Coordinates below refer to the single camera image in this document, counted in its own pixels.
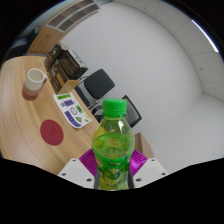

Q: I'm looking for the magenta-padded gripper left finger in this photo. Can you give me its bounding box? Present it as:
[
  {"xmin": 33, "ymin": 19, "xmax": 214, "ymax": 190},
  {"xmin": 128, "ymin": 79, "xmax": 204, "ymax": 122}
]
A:
[{"xmin": 57, "ymin": 148, "xmax": 98, "ymax": 190}]

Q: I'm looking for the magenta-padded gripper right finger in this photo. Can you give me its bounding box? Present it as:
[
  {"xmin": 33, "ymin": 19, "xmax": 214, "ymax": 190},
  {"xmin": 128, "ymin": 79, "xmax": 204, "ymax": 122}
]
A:
[{"xmin": 128, "ymin": 148, "xmax": 169, "ymax": 189}]

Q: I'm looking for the green drink bottle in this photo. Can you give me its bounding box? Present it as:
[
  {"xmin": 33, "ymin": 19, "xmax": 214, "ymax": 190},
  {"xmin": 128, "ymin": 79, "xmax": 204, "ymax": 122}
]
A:
[{"xmin": 91, "ymin": 98, "xmax": 136, "ymax": 192}]

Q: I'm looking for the wooden side desk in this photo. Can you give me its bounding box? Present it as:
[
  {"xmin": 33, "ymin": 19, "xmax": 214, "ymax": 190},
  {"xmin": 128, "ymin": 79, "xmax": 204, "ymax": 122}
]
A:
[{"xmin": 134, "ymin": 132, "xmax": 154, "ymax": 159}]

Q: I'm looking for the flat round red coaster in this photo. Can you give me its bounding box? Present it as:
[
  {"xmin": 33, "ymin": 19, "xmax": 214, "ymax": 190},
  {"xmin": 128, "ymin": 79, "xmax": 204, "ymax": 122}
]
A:
[{"xmin": 39, "ymin": 119, "xmax": 65, "ymax": 146}]

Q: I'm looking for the black mesh office armchair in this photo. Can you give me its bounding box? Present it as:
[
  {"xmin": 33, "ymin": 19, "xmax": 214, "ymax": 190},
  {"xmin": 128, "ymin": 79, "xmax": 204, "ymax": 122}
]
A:
[{"xmin": 91, "ymin": 94, "xmax": 143, "ymax": 129}]

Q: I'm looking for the white printed leaflet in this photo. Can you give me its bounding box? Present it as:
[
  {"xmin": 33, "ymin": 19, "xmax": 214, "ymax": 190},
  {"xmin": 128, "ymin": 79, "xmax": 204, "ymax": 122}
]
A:
[{"xmin": 53, "ymin": 92, "xmax": 94, "ymax": 129}]

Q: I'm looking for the brown carton with tan side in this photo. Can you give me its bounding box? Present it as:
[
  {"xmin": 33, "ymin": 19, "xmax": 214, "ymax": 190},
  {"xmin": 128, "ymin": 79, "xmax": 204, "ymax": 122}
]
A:
[{"xmin": 46, "ymin": 63, "xmax": 82, "ymax": 95}]

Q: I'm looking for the black padded office chair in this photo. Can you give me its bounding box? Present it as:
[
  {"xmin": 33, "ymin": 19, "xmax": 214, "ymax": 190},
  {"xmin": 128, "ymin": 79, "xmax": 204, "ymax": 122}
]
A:
[{"xmin": 73, "ymin": 68, "xmax": 116, "ymax": 108}]

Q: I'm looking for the white and maroon ribbed mug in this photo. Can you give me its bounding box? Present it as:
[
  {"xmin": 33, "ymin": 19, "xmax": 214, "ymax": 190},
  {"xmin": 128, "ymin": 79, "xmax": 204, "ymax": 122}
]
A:
[{"xmin": 22, "ymin": 67, "xmax": 48, "ymax": 102}]

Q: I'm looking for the black glossy carton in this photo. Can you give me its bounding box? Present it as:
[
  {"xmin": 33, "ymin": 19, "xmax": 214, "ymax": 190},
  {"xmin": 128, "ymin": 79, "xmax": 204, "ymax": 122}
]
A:
[{"xmin": 58, "ymin": 49, "xmax": 89, "ymax": 81}]

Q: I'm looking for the wooden shelf unit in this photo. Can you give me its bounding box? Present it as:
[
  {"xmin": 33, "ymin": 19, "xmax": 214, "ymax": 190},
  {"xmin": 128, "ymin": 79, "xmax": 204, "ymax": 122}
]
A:
[{"xmin": 26, "ymin": 0, "xmax": 101, "ymax": 54}]

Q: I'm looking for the long ceiling light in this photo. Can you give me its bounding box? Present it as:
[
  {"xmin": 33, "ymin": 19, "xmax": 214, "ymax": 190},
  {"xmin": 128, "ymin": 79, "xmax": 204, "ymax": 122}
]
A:
[{"xmin": 190, "ymin": 19, "xmax": 220, "ymax": 54}]

